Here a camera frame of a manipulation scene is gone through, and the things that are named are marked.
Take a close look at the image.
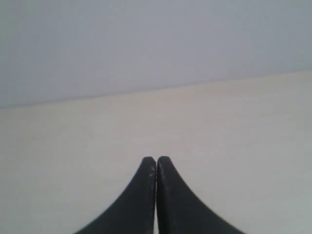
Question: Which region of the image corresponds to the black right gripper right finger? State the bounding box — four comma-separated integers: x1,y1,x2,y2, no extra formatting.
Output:
156,156,242,234

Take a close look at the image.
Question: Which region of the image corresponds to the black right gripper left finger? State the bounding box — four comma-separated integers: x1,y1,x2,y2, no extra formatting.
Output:
77,156,156,234

